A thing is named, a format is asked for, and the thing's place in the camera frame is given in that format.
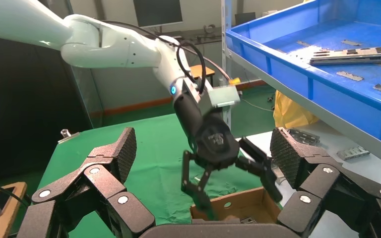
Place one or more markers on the brown cardboard box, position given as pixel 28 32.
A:
pixel 243 205

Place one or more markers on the silver binder clip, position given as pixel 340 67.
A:
pixel 69 137

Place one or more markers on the long metal slide rail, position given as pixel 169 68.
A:
pixel 358 56

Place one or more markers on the dark desk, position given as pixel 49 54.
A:
pixel 210 36

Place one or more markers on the large grey metal bracket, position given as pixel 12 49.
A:
pixel 305 137

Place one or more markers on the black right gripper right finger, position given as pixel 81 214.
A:
pixel 318 184

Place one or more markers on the blue plastic tray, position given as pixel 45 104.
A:
pixel 341 98

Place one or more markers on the small black monitor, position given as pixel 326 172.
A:
pixel 245 19

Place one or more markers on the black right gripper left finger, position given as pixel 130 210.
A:
pixel 105 184

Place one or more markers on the brown wooden board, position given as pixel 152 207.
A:
pixel 11 223

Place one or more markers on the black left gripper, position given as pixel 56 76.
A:
pixel 213 141

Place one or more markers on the wooden stool black legs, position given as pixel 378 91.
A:
pixel 210 71

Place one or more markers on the large black monitor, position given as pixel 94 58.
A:
pixel 157 13

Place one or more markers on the yellow plastic bag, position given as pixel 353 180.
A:
pixel 292 113

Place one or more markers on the large black panel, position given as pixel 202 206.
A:
pixel 19 115

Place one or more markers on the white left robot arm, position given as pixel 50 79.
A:
pixel 111 49

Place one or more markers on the black smartphone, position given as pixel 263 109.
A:
pixel 0 202

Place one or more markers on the white shelf board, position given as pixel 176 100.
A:
pixel 358 170

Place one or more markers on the metal plate with cutouts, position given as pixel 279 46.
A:
pixel 249 220

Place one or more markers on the green tablecloth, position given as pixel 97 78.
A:
pixel 151 148

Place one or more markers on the clear acrylic panel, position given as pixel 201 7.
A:
pixel 88 98

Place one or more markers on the small ridged metal bracket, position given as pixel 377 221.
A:
pixel 355 153

